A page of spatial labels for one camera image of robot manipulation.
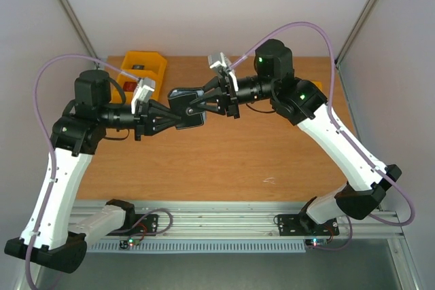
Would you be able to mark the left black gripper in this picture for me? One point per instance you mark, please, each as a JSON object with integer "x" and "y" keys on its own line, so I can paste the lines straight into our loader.
{"x": 144, "y": 119}

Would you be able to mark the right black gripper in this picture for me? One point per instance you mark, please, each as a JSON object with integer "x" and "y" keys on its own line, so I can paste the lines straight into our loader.
{"x": 230, "y": 94}

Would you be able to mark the black card holder wallet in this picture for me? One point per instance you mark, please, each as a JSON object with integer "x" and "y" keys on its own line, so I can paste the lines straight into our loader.
{"x": 179, "y": 103}

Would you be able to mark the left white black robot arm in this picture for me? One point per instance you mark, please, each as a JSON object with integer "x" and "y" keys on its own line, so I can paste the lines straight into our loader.
{"x": 48, "y": 240}

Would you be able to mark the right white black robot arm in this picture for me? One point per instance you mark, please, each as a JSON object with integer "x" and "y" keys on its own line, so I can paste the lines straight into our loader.
{"x": 304, "y": 105}

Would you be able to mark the red card in bin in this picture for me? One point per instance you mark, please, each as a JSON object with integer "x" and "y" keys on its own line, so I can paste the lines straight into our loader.
{"x": 129, "y": 86}

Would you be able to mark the yellow bin middle left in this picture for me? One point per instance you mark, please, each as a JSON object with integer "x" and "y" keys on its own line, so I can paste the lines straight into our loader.
{"x": 120, "y": 79}

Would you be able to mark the yellow bin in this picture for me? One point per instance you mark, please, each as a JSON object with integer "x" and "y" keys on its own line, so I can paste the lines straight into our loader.
{"x": 318, "y": 84}
{"x": 153, "y": 61}
{"x": 120, "y": 79}

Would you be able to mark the dark item in far bin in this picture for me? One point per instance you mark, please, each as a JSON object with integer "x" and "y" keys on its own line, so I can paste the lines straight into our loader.
{"x": 138, "y": 67}

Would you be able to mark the yellow bin far left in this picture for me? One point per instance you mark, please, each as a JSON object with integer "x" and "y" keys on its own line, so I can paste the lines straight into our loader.
{"x": 153, "y": 61}

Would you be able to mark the yellow bin right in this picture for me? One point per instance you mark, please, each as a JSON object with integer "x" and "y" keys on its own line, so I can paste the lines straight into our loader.
{"x": 318, "y": 84}

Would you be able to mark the left small circuit board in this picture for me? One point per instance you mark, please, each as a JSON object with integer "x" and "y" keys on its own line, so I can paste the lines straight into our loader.
{"x": 129, "y": 243}

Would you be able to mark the small circuit board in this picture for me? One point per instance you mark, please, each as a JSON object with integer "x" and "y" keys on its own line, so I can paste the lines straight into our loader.
{"x": 129, "y": 243}
{"x": 316, "y": 242}

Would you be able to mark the right small circuit board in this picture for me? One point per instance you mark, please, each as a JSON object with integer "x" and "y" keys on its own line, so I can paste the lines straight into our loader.
{"x": 316, "y": 242}

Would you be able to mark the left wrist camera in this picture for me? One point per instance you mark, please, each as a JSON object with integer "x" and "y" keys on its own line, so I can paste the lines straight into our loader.
{"x": 142, "y": 93}

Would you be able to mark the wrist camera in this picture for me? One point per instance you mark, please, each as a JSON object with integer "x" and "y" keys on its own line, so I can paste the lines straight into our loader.
{"x": 220, "y": 65}
{"x": 142, "y": 93}

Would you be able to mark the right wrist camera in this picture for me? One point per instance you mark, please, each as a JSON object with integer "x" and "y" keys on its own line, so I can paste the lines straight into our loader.
{"x": 220, "y": 65}

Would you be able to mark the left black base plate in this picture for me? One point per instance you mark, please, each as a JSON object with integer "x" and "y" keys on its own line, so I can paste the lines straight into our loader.
{"x": 148, "y": 225}

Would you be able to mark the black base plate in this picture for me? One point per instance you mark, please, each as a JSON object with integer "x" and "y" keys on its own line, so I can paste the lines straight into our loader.
{"x": 289, "y": 225}
{"x": 148, "y": 225}

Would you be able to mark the aluminium rail frame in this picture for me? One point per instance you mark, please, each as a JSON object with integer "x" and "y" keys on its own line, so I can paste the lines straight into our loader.
{"x": 233, "y": 220}

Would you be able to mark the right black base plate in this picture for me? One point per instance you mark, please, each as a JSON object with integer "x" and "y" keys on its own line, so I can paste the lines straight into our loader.
{"x": 289, "y": 225}

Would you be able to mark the grey slotted cable duct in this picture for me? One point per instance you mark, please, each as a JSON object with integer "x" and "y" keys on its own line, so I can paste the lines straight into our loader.
{"x": 181, "y": 246}

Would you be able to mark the left aluminium corner post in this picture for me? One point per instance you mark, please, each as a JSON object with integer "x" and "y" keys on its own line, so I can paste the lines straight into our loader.
{"x": 77, "y": 27}

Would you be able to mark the aluminium corner post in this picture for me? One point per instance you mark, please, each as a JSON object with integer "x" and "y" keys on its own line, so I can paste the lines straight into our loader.
{"x": 77, "y": 27}
{"x": 363, "y": 17}

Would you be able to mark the right aluminium corner post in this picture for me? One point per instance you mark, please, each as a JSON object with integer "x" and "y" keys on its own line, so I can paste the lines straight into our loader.
{"x": 363, "y": 17}

